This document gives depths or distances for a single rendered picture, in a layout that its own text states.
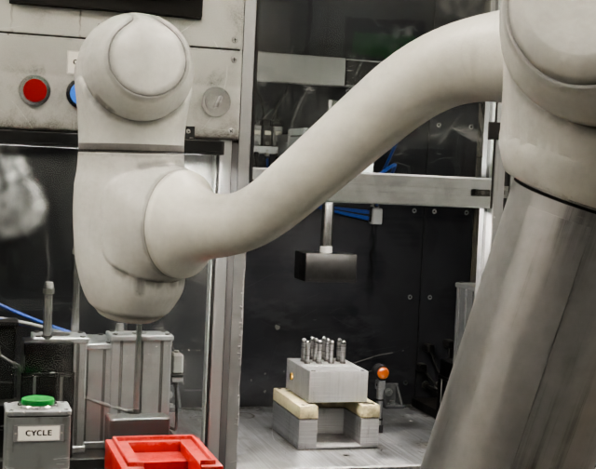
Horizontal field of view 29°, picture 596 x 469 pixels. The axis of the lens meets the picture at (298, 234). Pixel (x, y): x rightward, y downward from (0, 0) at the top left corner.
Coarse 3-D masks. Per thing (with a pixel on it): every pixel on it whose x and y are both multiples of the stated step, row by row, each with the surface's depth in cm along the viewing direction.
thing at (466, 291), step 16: (320, 208) 207; (336, 208) 208; (352, 208) 210; (368, 208) 211; (464, 288) 195; (464, 304) 195; (464, 320) 195; (448, 352) 217; (448, 368) 200; (416, 400) 213; (432, 400) 213; (432, 416) 206
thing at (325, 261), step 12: (324, 204) 186; (324, 216) 186; (324, 228) 186; (324, 240) 186; (300, 252) 186; (312, 252) 186; (324, 252) 186; (336, 252) 188; (300, 264) 186; (312, 264) 184; (324, 264) 184; (336, 264) 185; (348, 264) 185; (300, 276) 186; (312, 276) 184; (324, 276) 184; (336, 276) 185; (348, 276) 185
